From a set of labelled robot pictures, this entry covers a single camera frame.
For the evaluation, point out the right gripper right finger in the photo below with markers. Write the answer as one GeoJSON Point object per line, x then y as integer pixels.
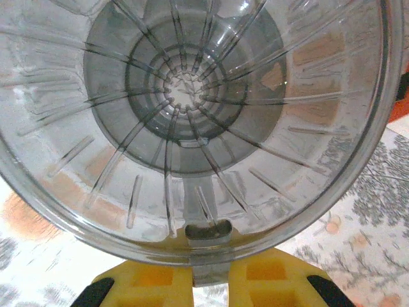
{"type": "Point", "coordinates": [274, 281]}

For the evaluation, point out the grey glass coffee dripper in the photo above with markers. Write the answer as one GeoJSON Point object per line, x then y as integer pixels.
{"type": "Point", "coordinates": [191, 144]}

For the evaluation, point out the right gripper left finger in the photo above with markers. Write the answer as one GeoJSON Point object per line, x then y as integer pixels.
{"type": "Point", "coordinates": [150, 284]}

